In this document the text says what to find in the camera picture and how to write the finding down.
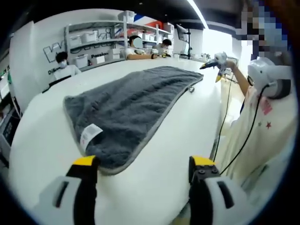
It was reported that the white chest device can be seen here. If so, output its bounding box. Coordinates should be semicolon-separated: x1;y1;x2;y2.
247;57;293;100

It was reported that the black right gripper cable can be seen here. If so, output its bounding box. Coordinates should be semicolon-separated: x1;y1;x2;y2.
214;75;233;163

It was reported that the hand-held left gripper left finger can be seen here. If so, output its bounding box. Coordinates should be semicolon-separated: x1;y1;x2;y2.
32;154;100;225

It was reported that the group of white storage boxes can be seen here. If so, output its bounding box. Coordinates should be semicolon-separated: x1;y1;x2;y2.
69;10;175;68

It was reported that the metal shelf rack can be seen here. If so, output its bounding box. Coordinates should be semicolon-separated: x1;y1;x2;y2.
64;20;176;69

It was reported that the black chest device cable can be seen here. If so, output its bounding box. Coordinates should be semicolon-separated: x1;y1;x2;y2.
219;86;268;176

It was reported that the grey towel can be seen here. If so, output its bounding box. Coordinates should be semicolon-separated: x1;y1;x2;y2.
63;66;204;176

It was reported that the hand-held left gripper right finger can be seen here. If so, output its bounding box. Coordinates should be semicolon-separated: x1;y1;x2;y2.
188;155;256;225

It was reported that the white table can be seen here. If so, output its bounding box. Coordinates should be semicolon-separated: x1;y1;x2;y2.
9;57;235;225

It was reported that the ceiling light strip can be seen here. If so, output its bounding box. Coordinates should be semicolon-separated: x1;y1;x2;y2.
187;0;207;29

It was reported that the black laptop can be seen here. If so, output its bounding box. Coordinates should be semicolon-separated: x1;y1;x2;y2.
42;75;71;94

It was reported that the person's white printed shirt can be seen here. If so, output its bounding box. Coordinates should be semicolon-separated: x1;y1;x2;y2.
225;84;294;188

